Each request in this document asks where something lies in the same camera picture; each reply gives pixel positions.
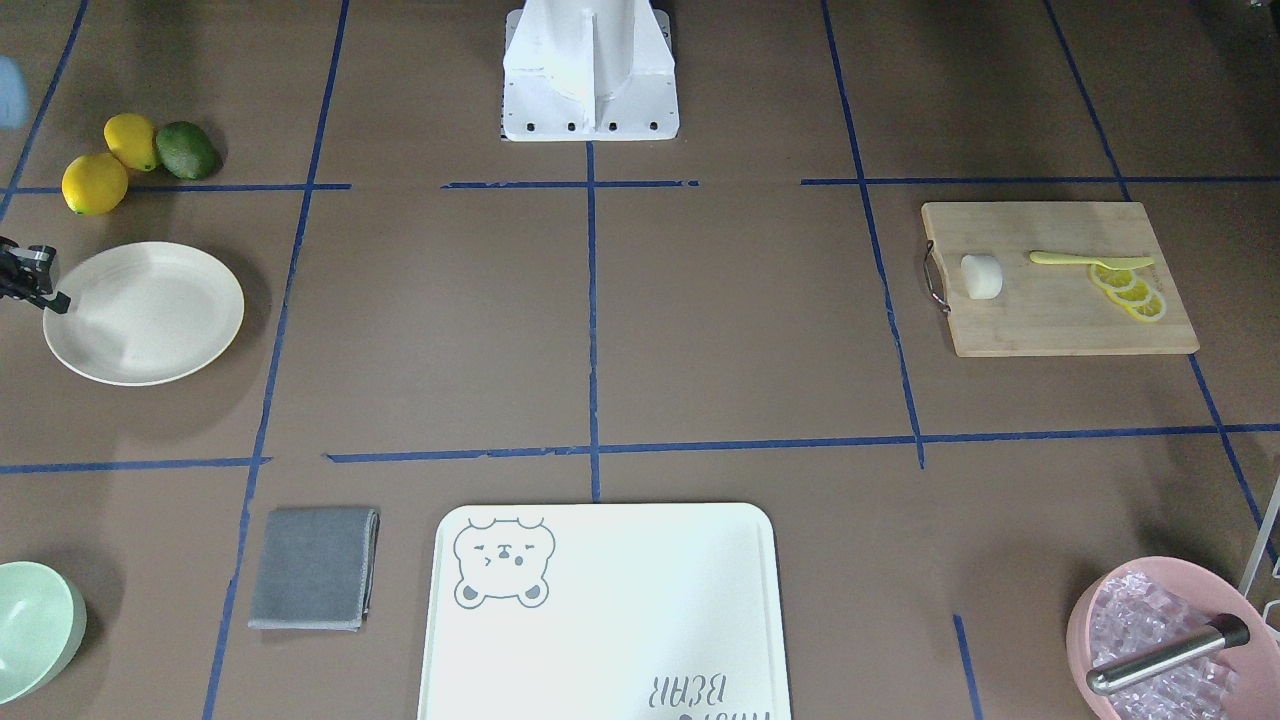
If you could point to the yellow lemon back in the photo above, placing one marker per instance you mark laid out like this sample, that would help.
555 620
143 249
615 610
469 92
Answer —
131 139

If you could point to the yellow lemon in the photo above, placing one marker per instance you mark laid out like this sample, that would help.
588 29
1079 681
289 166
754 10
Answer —
94 184
131 139

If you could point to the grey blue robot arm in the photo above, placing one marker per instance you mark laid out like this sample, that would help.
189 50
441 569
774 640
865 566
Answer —
14 112

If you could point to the white bear tray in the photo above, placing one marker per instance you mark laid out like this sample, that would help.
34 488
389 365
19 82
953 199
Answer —
605 611

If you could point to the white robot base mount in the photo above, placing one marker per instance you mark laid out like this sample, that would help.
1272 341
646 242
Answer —
589 71

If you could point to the wooden cutting board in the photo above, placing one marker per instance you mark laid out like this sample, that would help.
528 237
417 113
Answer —
1050 310

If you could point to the pink bowl with ice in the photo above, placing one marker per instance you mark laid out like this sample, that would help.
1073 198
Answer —
1156 599

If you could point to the yellow plastic knife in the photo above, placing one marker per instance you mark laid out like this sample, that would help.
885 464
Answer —
1050 258

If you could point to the yellow lemon front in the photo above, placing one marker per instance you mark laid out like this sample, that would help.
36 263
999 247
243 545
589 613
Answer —
94 184

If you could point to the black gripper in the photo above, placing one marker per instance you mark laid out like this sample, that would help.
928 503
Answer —
22 274

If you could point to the grey folded cloth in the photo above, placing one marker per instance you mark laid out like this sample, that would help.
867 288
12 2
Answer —
315 569

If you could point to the steel ice scoop handle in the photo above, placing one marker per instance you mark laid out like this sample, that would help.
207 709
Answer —
1222 632

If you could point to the mint green bowl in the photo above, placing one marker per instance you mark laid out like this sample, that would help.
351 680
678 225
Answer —
43 618

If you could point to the green avocado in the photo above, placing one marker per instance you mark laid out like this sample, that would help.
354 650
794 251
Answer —
186 151

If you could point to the cream round plate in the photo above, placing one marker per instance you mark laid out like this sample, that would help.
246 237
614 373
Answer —
145 314

